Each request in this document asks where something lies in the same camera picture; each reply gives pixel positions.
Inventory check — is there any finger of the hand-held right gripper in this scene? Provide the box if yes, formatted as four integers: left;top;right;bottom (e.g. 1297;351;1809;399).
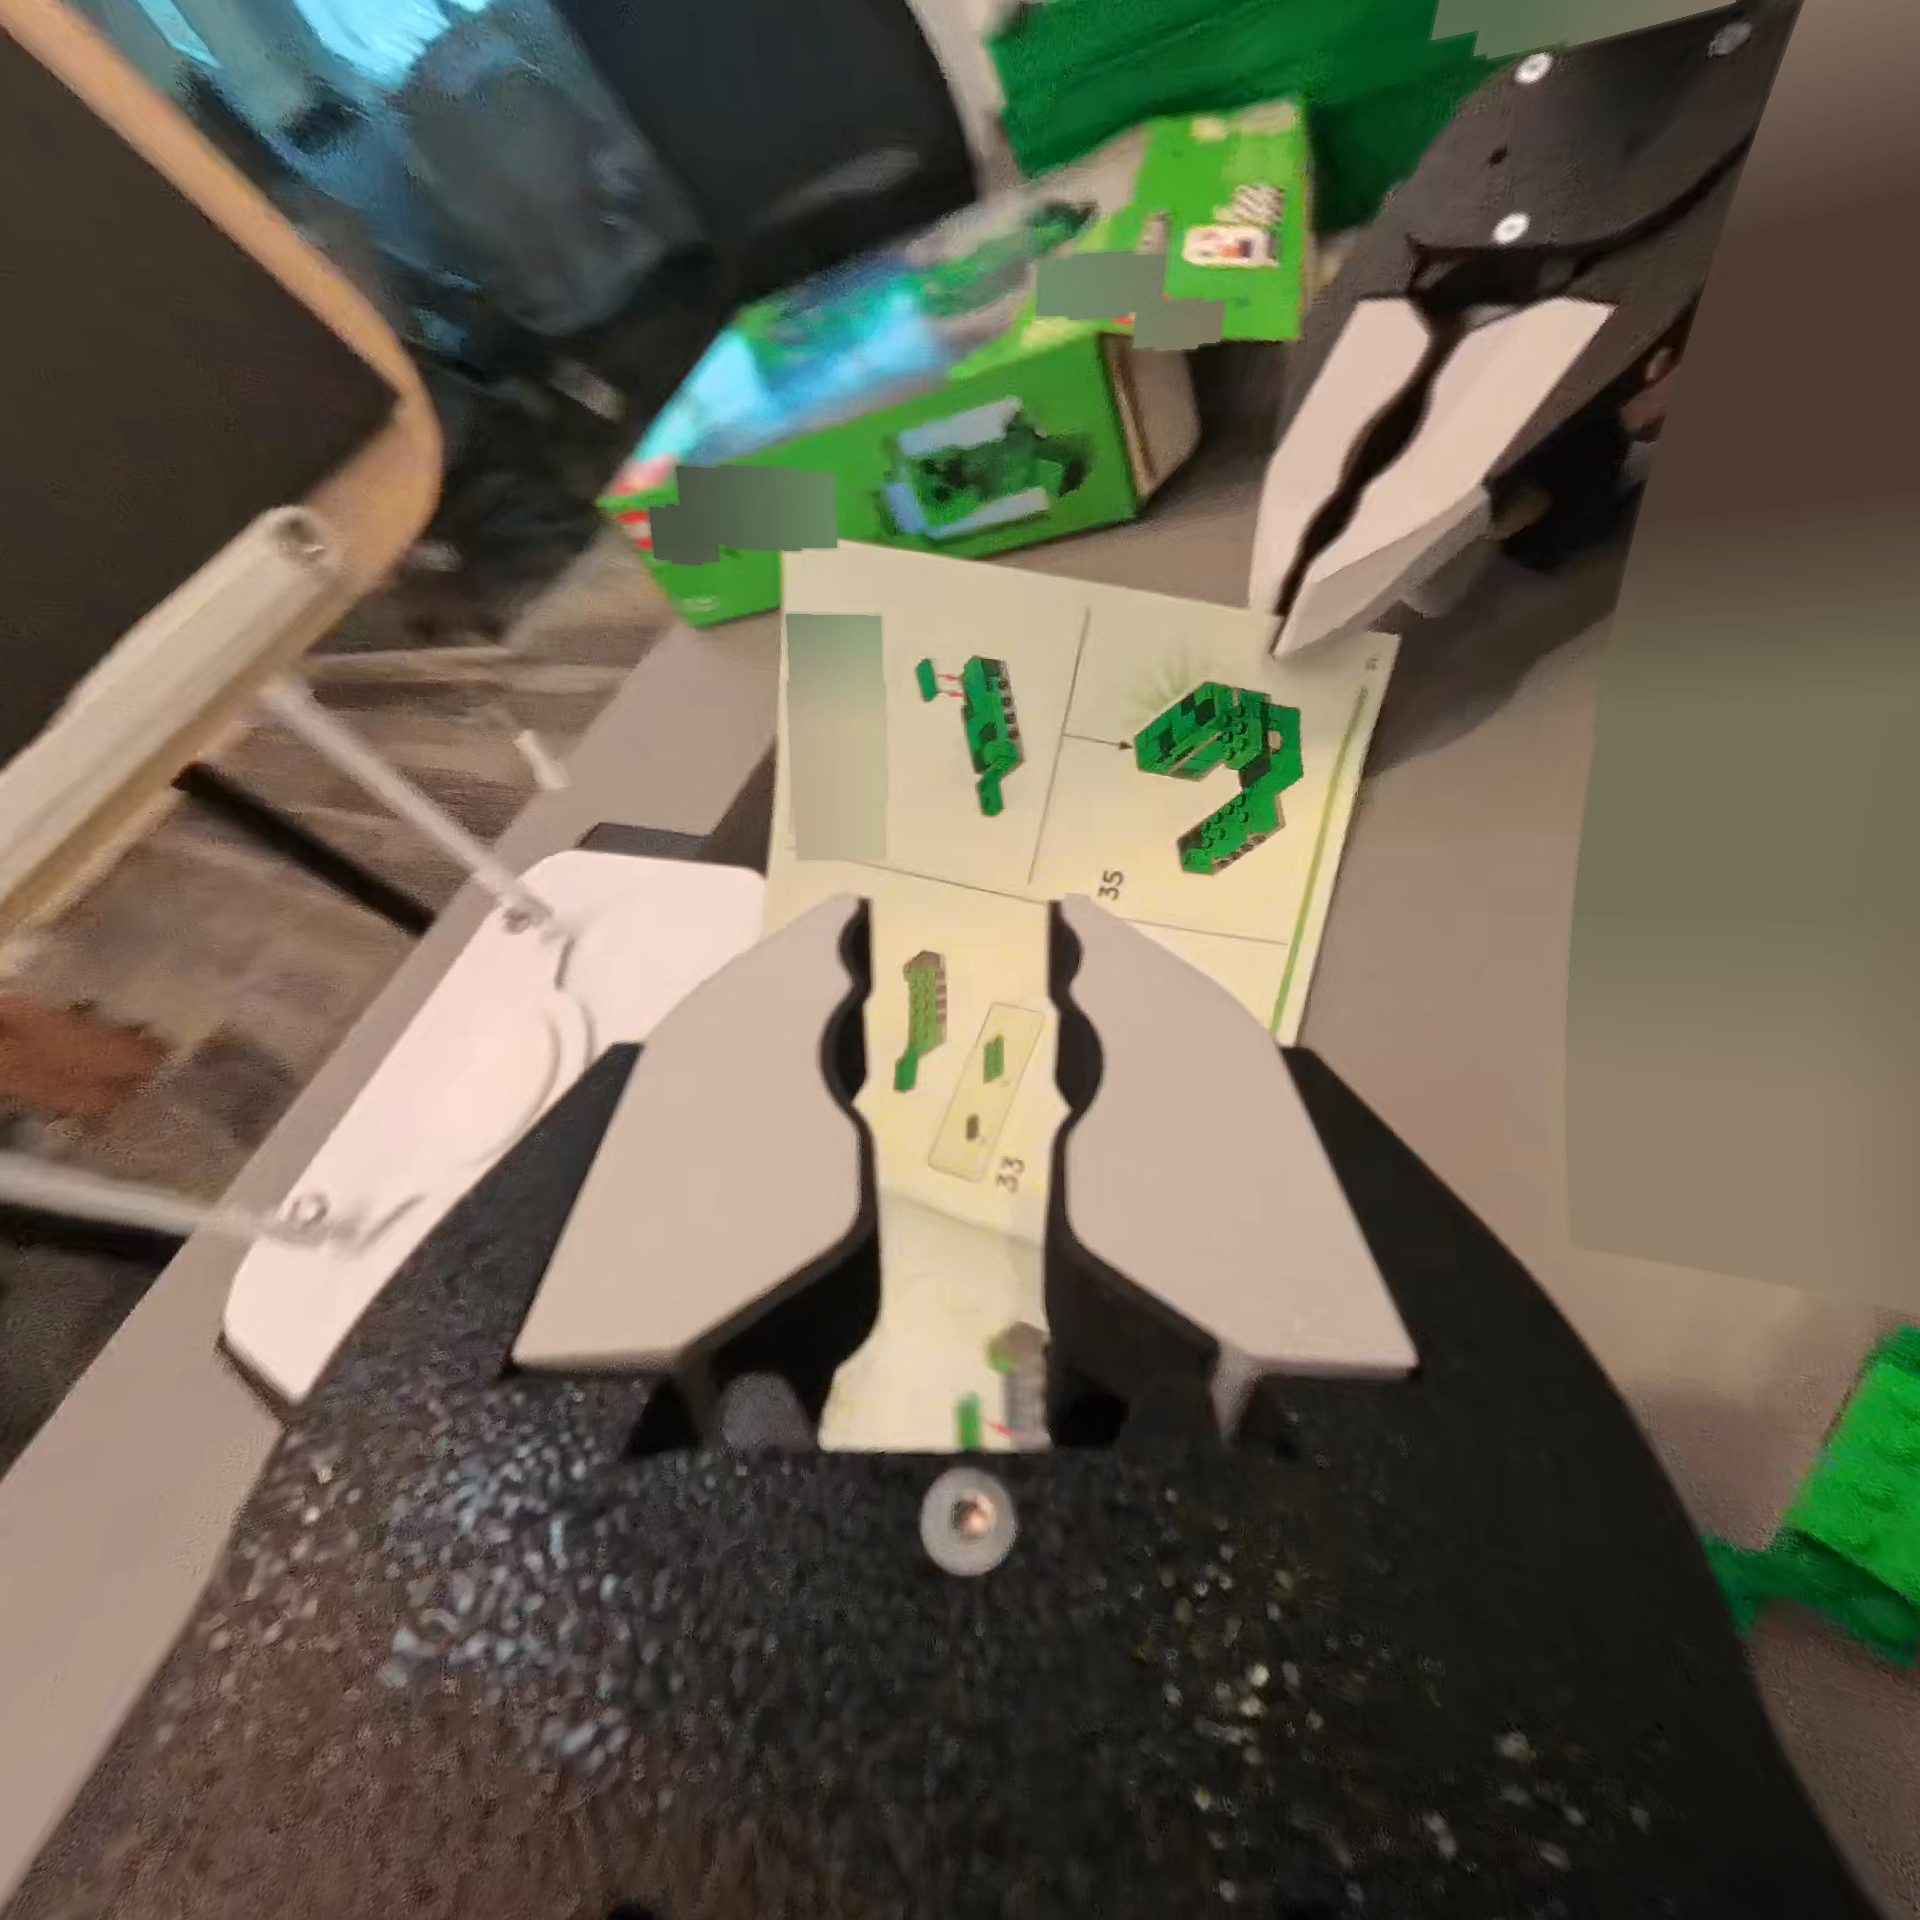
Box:
1247;297;1437;617
1271;297;1619;659

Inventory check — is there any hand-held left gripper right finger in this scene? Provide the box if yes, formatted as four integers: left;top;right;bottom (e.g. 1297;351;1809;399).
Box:
1044;896;1422;1383

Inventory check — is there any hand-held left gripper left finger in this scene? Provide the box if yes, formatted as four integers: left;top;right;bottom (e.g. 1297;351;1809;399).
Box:
511;896;879;1377

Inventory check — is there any white monitor stand base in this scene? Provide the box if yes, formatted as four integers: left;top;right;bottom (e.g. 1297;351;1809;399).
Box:
222;848;771;1407

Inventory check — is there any paper building instruction booklet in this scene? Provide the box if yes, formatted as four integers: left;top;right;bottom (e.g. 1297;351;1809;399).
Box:
760;546;1401;1454

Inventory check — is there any green toy brick box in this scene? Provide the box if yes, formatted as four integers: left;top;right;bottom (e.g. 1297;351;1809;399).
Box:
596;97;1315;630

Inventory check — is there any green brick baseplate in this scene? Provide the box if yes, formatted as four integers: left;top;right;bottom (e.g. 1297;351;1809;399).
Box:
982;0;1517;233

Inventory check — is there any black office chair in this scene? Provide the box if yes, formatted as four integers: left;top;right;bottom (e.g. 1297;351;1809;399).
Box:
404;0;985;378

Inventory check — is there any green toy brick assembly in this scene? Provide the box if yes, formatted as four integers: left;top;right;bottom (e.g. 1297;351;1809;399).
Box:
1703;1323;1920;1652

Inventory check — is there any monitor with pale frame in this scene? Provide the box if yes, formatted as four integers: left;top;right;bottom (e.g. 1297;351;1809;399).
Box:
0;0;448;939

